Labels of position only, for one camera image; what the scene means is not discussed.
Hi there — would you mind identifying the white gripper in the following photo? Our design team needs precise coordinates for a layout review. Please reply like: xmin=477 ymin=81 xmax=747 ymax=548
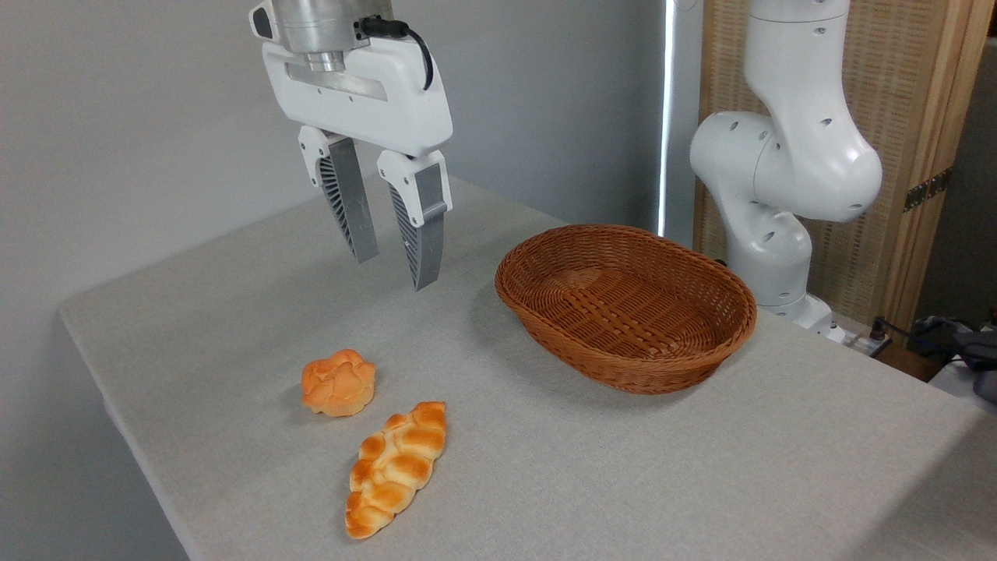
xmin=261 ymin=35 xmax=454 ymax=292

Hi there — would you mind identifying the round orange bread roll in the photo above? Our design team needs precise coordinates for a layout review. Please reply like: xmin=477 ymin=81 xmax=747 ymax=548
xmin=301 ymin=349 xmax=376 ymax=418

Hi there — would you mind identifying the long braided bread loaf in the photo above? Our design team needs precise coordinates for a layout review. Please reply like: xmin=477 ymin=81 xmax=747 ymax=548
xmin=345 ymin=401 xmax=448 ymax=540

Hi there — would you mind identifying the brown wicker basket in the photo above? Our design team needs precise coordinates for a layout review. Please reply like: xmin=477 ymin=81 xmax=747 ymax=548
xmin=495 ymin=224 xmax=758 ymax=395

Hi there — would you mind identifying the grey tablecloth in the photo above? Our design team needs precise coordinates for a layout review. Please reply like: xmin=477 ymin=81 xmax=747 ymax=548
xmin=58 ymin=164 xmax=997 ymax=561

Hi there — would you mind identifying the white power strip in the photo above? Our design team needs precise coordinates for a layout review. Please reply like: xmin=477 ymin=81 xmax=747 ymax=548
xmin=845 ymin=327 xmax=893 ymax=357

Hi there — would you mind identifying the wooden woven folding screen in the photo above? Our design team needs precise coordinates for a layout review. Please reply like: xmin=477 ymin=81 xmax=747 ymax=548
xmin=693 ymin=0 xmax=996 ymax=336

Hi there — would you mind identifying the metal screen hinge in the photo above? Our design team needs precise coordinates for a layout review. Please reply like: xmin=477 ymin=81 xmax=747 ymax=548
xmin=904 ymin=168 xmax=953 ymax=213

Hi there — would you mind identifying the dark bag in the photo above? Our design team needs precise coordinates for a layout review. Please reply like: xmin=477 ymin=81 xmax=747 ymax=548
xmin=911 ymin=316 xmax=997 ymax=403

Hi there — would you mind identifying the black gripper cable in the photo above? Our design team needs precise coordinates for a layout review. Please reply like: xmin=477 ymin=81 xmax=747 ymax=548
xmin=354 ymin=16 xmax=435 ymax=90

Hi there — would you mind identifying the black power cable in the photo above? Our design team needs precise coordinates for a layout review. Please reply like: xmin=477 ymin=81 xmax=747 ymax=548
xmin=872 ymin=316 xmax=967 ymax=361

